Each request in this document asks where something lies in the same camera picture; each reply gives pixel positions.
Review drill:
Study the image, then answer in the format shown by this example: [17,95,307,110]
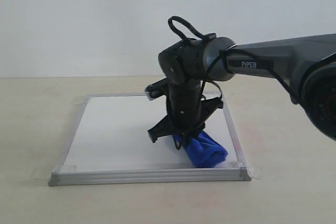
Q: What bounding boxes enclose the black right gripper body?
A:
[148,82,224,143]

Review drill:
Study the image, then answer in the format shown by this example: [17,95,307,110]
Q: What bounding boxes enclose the blue microfiber cloth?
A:
[172,131,228,168]

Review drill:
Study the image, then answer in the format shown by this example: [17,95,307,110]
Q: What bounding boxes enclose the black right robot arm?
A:
[145,34,335,144]

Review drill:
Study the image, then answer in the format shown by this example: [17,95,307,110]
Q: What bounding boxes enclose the clear tape near right corner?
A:
[239,166,262,181]

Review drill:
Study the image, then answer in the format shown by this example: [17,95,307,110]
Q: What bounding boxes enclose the clear tape near left corner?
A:
[30,165,77,180]

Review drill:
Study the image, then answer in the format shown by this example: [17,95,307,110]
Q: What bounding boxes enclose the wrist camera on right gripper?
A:
[144,78,169,101]

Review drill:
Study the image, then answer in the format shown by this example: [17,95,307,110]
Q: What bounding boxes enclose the white board with aluminium frame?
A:
[48,93,247,187]

